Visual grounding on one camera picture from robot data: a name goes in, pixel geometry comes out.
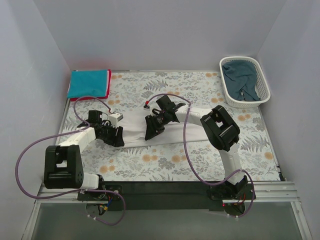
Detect white t shirt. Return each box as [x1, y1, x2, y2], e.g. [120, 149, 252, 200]
[118, 108, 213, 148]

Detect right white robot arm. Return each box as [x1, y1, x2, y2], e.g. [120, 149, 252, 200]
[143, 93, 250, 199]

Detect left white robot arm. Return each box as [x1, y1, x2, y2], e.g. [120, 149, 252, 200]
[44, 110, 125, 200]

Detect floral patterned table mat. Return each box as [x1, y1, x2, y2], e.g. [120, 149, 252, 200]
[62, 71, 280, 181]

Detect folded red t shirt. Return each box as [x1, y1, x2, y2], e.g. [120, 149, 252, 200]
[69, 69, 112, 102]

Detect folded teal t shirt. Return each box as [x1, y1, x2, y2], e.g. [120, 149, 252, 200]
[66, 69, 111, 99]

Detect dark teal t shirt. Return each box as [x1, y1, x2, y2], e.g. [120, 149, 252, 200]
[222, 60, 260, 102]

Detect white plastic laundry basket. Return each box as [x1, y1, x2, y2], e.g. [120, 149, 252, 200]
[219, 56, 271, 109]

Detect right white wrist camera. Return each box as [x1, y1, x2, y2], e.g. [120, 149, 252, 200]
[143, 100, 164, 121]

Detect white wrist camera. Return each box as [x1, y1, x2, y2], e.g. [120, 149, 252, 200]
[108, 112, 124, 128]
[143, 100, 164, 121]

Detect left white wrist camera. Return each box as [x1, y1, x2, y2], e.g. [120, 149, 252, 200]
[108, 112, 124, 128]

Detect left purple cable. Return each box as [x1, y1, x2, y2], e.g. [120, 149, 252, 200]
[14, 96, 127, 226]

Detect aluminium rail frame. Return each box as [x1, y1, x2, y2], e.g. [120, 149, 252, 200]
[23, 181, 312, 240]

